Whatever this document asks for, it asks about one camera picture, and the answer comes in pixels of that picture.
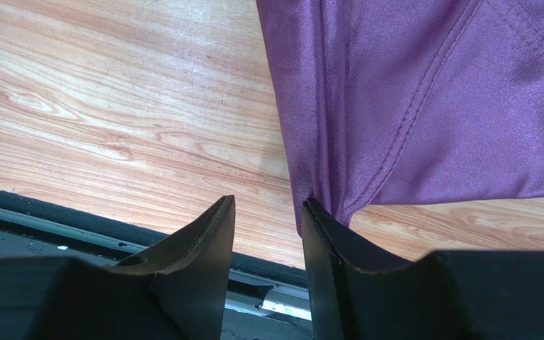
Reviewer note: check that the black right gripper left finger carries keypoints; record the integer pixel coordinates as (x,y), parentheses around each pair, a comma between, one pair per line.
(174,289)

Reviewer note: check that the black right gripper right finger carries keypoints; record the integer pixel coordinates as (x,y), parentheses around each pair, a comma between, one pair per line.
(358,290)

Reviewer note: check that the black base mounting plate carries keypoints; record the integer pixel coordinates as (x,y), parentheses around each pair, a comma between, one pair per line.
(265,300)

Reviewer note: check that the purple cloth napkin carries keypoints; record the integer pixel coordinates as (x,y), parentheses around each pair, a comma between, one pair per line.
(408,102)

